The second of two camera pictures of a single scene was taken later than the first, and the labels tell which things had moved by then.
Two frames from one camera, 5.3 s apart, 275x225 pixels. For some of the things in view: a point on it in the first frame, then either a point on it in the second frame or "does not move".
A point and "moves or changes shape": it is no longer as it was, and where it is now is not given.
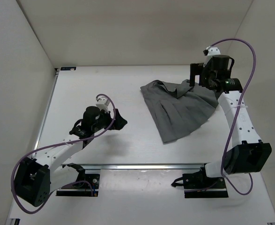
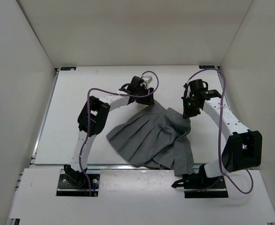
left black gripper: (119, 122) to (147, 100)
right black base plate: (200, 180) does not move
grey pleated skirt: (178, 110) moves or changes shape
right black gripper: (198, 69) to (187, 114)
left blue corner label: (68, 68) does not move
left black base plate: (88, 187) does not move
